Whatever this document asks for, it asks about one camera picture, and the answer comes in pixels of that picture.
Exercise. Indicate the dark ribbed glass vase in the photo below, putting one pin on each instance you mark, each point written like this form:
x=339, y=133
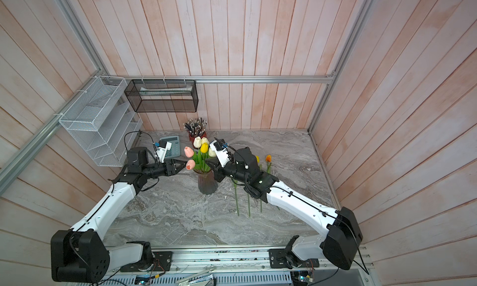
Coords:
x=206, y=183

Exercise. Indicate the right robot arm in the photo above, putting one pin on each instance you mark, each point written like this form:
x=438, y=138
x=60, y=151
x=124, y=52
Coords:
x=338, y=235

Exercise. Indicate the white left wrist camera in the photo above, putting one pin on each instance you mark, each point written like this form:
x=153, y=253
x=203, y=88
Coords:
x=161, y=149

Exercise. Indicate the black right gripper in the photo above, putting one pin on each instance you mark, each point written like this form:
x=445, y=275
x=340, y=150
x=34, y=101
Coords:
x=215, y=163

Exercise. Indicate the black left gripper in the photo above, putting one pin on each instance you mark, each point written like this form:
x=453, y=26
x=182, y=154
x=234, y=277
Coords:
x=171, y=169

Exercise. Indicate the black wire mesh basket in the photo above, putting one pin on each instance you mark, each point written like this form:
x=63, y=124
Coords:
x=162, y=95

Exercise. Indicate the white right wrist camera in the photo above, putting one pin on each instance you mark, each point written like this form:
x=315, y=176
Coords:
x=219, y=147

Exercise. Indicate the orange yellow tulip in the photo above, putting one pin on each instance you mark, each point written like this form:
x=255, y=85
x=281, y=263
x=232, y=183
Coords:
x=269, y=163

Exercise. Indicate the white wire mesh shelf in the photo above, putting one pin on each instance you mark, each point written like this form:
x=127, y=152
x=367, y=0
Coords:
x=101, y=123

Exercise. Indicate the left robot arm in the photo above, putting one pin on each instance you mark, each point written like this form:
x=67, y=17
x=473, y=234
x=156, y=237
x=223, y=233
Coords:
x=79, y=254

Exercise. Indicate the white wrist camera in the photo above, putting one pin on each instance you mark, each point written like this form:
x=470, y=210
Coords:
x=161, y=149
x=219, y=147

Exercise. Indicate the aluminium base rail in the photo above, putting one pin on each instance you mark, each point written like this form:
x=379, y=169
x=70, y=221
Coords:
x=240, y=266

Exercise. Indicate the teal desk calculator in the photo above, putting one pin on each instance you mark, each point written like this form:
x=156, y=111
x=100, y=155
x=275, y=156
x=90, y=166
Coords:
x=174, y=151

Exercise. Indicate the bundle of pencils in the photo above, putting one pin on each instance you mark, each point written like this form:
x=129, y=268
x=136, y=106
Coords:
x=196, y=127

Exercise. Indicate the pale white tulip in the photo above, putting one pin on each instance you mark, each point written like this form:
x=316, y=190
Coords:
x=211, y=153

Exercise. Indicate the pink tulip lower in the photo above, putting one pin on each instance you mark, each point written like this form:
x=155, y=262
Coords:
x=190, y=165

